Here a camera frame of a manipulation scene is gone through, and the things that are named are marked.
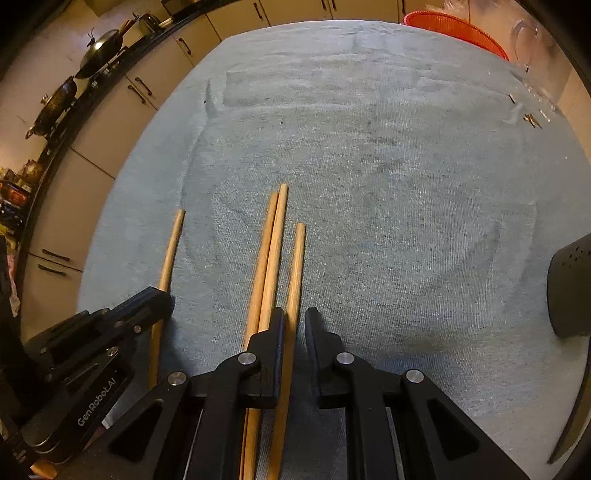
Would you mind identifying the beige kitchen cabinets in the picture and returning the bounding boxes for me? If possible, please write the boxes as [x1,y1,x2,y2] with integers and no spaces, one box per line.
[16,0,427,339]

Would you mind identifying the wooden chopstick pile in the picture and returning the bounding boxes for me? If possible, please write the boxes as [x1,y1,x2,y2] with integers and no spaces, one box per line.
[239,192,279,479]
[266,223,305,480]
[241,183,290,480]

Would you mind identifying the dark cylindrical utensil holder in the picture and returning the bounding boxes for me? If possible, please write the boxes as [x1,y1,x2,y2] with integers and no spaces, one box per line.
[547,234,591,338]

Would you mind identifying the light blue towel mat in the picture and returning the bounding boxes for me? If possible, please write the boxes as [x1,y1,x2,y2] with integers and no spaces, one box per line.
[78,21,590,479]

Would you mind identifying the frying pan on stove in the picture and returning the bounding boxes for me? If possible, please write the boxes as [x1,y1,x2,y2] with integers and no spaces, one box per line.
[25,76,77,139]

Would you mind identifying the wok with lid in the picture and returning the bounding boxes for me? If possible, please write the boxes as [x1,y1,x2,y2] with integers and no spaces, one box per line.
[75,18,136,79]

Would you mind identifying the small metal bits on towel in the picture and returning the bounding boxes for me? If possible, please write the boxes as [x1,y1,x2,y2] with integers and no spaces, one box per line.
[507,93,551,130]

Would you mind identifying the orange plastic basket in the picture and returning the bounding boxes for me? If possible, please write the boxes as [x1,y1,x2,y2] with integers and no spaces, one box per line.
[403,10,509,61]

